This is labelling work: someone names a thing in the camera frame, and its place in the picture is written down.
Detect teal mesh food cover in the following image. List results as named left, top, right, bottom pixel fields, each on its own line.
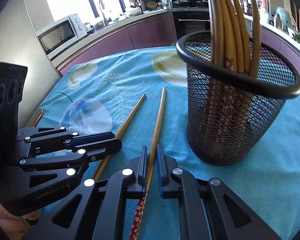
left=276, top=7, right=295, bottom=32

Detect blue floral tablecloth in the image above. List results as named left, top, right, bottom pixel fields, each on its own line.
left=38, top=47, right=300, bottom=239

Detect left hand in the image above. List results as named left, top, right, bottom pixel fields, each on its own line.
left=0, top=204, right=42, bottom=239

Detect bamboo chopstick red end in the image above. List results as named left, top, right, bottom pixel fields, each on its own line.
left=222, top=0, right=251, bottom=140
left=208, top=0, right=224, bottom=138

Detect white microwave oven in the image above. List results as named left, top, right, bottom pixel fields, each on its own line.
left=37, top=14, right=87, bottom=60

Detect purple kitchen cabinets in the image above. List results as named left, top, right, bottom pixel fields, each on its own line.
left=52, top=10, right=300, bottom=74

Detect smartphone on table edge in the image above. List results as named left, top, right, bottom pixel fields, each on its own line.
left=25, top=108, right=44, bottom=127

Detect black mesh pen cup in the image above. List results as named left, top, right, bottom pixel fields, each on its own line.
left=176, top=31, right=300, bottom=166

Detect black built-in oven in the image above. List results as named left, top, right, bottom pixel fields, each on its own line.
left=171, top=0, right=210, bottom=39

